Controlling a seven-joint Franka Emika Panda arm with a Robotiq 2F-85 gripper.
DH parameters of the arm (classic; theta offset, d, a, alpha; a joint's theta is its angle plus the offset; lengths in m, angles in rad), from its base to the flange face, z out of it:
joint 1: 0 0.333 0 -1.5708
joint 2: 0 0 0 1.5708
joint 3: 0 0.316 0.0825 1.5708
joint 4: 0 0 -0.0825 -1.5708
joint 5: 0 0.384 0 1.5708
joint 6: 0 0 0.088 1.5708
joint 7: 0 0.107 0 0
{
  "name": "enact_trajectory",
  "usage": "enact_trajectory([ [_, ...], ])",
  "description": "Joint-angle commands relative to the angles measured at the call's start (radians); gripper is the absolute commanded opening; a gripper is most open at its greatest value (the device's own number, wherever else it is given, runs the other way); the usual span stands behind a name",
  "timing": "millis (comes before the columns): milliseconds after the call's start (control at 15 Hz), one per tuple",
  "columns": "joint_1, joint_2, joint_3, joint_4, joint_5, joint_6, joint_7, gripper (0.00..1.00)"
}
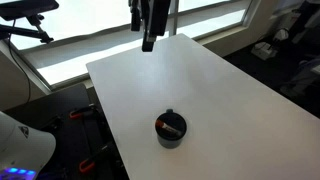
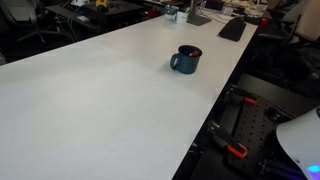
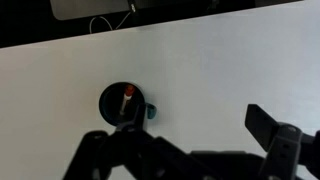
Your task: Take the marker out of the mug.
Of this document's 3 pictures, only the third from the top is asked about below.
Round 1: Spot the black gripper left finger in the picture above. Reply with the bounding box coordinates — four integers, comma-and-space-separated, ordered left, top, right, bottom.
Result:
63, 103, 214, 180

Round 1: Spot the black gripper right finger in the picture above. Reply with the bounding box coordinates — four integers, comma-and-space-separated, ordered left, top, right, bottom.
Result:
244, 103, 320, 180

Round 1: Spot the dark teal mug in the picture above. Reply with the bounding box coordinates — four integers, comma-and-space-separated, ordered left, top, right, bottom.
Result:
99, 81, 158, 127

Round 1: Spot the red dry-erase marker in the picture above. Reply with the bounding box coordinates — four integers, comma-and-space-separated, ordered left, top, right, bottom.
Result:
119, 84, 136, 116

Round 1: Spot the grey flat device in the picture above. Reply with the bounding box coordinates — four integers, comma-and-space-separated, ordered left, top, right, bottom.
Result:
49, 0, 134, 21

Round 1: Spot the white cable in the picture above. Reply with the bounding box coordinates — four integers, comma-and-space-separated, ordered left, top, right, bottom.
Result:
89, 11, 133, 34

